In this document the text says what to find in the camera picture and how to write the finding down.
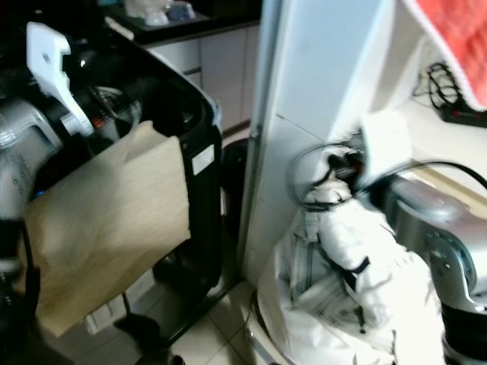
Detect beige cloth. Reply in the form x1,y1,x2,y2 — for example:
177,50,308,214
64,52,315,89
21,120,193,337

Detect white container on counter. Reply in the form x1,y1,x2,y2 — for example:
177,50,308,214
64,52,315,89
125,0,173,28

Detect white kitchen cabinets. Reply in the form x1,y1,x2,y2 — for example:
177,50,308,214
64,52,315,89
166,23,264,132

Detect black bin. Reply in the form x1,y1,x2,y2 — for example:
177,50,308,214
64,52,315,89
221,139,252,284

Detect black power strip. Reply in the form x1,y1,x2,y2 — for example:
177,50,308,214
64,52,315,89
438,105,487,129

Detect red towel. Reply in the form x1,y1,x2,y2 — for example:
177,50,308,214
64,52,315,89
402,0,487,90

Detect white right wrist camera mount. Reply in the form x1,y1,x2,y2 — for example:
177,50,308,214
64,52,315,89
360,111,418,189

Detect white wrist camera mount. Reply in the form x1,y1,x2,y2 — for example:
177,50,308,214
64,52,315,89
26,21,94,139
360,111,418,189

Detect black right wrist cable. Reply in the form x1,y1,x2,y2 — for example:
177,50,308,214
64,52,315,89
288,141,360,208

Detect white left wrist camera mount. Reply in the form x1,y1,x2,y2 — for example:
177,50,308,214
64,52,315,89
26,21,94,139

